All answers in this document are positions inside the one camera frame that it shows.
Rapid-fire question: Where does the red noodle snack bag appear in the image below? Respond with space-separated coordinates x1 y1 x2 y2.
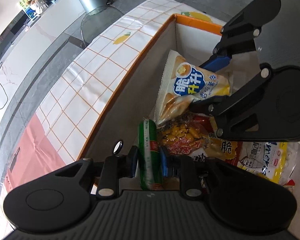
189 114 243 165

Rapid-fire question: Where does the yellow potato chips bag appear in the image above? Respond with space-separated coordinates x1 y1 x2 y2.
155 50 230 126

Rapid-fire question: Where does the green sausage stick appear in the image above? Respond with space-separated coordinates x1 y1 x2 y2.
138 118 163 191

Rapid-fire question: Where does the beige cracker snack bag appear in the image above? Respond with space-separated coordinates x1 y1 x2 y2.
157 112 212 155

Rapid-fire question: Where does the yellow white Anerle bag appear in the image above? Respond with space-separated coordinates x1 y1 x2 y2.
237 142 288 184

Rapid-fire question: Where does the white ball candy bag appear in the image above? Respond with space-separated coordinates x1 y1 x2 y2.
284 142 300 185

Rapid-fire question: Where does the orange cardboard box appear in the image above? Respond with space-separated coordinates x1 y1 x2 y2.
76 13 300 188

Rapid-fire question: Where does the pink table runner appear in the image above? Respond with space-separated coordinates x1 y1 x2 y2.
4 115 72 192

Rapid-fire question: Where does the lemon print tablecloth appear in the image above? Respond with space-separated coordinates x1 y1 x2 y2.
0 0 228 205

